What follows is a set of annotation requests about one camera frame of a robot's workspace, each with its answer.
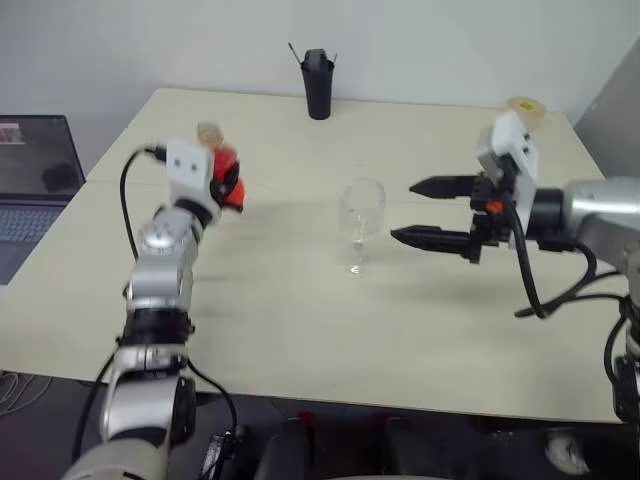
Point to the red bottle with cork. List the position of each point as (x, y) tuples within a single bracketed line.
[(231, 192)]

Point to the clear wine glass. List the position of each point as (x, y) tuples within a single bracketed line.
[(362, 200)]

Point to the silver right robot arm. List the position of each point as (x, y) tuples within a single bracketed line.
[(595, 205)]

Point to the long black stick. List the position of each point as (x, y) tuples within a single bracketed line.
[(295, 54)]

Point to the dark rounded shape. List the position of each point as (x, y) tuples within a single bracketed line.
[(290, 450)]

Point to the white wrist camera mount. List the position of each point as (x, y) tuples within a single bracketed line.
[(522, 155), (187, 167)]

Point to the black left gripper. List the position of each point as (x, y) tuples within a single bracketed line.
[(217, 192)]

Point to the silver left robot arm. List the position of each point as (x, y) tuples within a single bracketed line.
[(160, 240)]

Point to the black pen holder cup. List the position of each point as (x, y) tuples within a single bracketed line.
[(318, 85)]

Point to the white rounded object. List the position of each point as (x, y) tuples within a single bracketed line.
[(567, 452)]

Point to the dark grey laptop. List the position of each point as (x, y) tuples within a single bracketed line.
[(30, 165)]

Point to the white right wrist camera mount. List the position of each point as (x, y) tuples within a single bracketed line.
[(522, 155)]

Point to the beige translucent tape roll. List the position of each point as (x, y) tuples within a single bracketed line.
[(530, 112)]

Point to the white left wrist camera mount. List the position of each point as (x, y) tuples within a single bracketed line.
[(187, 167)]

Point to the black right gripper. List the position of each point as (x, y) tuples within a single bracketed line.
[(487, 220)]

